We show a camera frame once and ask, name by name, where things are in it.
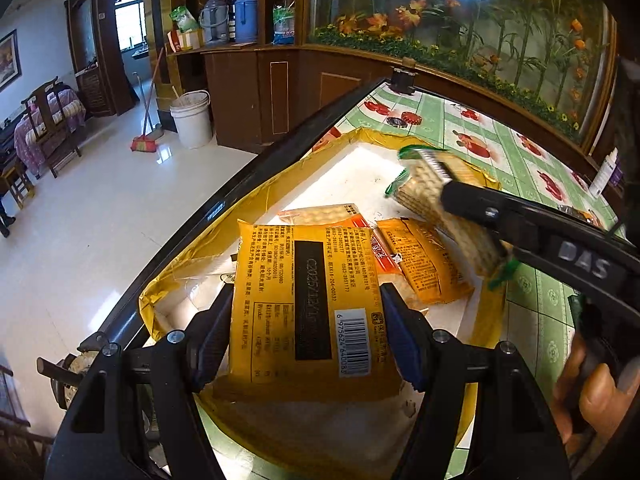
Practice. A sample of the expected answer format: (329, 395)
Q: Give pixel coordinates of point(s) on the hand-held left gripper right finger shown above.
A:
(400, 340)

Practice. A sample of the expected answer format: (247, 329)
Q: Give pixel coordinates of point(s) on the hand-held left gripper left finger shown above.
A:
(215, 332)

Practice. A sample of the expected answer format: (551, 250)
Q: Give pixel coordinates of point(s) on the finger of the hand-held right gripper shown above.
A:
(550, 245)

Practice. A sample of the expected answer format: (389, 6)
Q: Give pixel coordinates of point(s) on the orange biscuit packet black stripe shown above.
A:
(280, 310)

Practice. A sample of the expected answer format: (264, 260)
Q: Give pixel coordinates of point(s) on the small orange snack packet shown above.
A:
(425, 265)

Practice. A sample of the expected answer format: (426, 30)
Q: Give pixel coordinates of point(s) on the long wafer packet green ends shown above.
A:
(425, 195)

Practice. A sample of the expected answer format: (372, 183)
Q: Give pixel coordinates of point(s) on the orange cracker packet clear window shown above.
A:
(315, 215)

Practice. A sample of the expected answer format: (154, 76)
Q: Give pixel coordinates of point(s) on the yellow cardboard box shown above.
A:
(350, 170)

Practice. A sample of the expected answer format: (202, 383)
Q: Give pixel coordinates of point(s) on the person's right hand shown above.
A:
(600, 400)

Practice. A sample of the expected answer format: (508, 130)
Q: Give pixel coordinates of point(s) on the white spray bottle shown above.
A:
(602, 175)

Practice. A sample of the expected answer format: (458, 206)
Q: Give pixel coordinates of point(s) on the red broom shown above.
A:
(145, 142)

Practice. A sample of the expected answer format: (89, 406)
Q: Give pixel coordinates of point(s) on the white plastic bucket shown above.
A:
(191, 120)

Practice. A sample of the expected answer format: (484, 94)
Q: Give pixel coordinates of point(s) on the dark glass jar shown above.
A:
(402, 77)

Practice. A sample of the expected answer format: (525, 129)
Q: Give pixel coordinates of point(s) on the wooden shelf cabinet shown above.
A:
(250, 95)

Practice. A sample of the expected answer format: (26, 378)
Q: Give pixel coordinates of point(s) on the wooden stool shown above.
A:
(17, 180)

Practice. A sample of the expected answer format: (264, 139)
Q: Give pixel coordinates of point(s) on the wooden chair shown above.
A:
(52, 130)

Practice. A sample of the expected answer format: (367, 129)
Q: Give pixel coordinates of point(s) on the table with pink cloth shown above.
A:
(30, 140)

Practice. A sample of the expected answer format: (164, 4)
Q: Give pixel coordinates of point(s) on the blue green plastic bag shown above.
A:
(283, 27)

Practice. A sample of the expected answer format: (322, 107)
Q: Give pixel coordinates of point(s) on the grey thermos flask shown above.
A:
(215, 20)

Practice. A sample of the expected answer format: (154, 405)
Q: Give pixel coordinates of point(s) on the green white snack bag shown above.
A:
(185, 20)

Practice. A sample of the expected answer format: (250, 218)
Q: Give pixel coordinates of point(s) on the blue thermos flask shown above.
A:
(246, 17)

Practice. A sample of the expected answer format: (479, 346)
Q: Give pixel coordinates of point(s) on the framed wall picture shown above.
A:
(9, 62)

